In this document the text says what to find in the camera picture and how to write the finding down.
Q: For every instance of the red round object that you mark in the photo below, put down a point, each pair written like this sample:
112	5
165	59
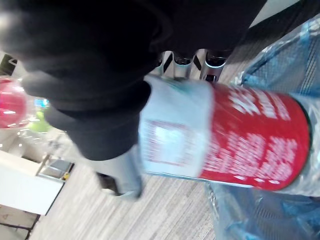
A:
11	102

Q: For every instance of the white tea table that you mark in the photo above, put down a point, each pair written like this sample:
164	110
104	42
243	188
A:
27	182

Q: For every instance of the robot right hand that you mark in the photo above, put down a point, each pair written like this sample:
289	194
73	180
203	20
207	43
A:
82	62

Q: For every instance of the blue plastic bin bag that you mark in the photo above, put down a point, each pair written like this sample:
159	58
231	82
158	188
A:
275	125

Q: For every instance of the red and white can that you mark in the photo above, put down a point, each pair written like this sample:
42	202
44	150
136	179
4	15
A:
225	135

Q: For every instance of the green item in clear wrap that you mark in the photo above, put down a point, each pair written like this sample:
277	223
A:
40	122

